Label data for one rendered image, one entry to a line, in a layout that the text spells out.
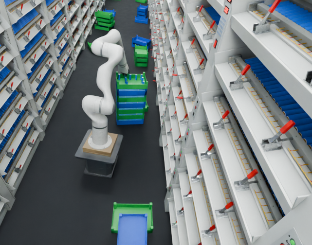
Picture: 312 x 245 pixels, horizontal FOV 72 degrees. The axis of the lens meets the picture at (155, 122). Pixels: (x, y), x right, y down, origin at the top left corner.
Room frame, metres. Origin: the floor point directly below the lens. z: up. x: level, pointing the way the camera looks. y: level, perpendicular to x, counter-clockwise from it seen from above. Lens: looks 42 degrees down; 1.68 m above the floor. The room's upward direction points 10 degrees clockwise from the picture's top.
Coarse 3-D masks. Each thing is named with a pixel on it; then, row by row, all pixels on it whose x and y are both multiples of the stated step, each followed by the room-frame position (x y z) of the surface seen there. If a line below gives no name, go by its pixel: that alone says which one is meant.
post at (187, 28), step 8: (192, 0) 1.53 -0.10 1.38; (200, 0) 1.53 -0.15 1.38; (184, 24) 1.53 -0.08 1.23; (184, 32) 1.52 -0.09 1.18; (184, 56) 1.53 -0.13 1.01; (176, 72) 1.52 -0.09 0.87; (176, 80) 1.53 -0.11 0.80; (168, 112) 1.53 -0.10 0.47; (160, 136) 1.58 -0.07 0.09; (160, 144) 1.52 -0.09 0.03
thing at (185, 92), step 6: (180, 60) 1.52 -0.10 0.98; (180, 66) 1.51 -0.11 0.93; (180, 72) 1.42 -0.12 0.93; (180, 78) 1.34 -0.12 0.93; (186, 78) 1.34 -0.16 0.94; (180, 84) 1.33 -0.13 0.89; (186, 84) 1.26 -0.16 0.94; (186, 90) 1.19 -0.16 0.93; (186, 96) 1.13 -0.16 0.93; (186, 102) 1.07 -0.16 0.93; (192, 102) 1.07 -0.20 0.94; (186, 108) 1.03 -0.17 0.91; (192, 108) 1.01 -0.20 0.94
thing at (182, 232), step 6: (174, 186) 0.83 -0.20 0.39; (180, 186) 0.83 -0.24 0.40; (174, 192) 0.80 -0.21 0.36; (180, 192) 0.80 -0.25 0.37; (174, 198) 0.76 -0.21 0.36; (180, 198) 0.76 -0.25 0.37; (180, 204) 0.72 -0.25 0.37; (180, 210) 0.66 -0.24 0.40; (180, 216) 0.64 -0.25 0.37; (180, 222) 0.60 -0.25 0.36; (180, 228) 0.56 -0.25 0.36; (186, 228) 0.56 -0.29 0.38; (180, 234) 0.53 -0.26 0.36; (186, 234) 0.53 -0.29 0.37; (180, 240) 0.50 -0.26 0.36; (186, 240) 0.50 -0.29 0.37
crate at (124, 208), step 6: (114, 204) 0.78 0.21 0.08; (120, 204) 0.80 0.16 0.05; (126, 204) 0.81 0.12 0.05; (132, 204) 0.82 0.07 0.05; (138, 204) 0.83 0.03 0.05; (144, 204) 0.84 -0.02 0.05; (150, 204) 0.83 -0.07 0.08; (114, 210) 0.77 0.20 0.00; (120, 210) 0.78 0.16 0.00; (126, 210) 0.79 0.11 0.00; (132, 210) 0.79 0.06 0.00; (138, 210) 0.80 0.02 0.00; (144, 210) 0.81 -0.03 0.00; (150, 210) 0.82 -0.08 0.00; (114, 216) 0.73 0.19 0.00; (150, 216) 0.77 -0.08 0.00; (114, 222) 0.68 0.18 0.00; (150, 222) 0.73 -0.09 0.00; (114, 228) 0.64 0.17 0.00; (150, 228) 0.65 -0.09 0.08
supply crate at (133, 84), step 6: (144, 72) 2.00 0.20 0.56; (120, 78) 1.93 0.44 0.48; (132, 78) 1.97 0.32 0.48; (138, 78) 1.99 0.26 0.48; (144, 78) 1.99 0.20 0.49; (120, 84) 1.74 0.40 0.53; (126, 84) 1.76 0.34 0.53; (132, 84) 1.78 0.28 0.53; (138, 84) 1.80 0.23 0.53; (144, 84) 1.81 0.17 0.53
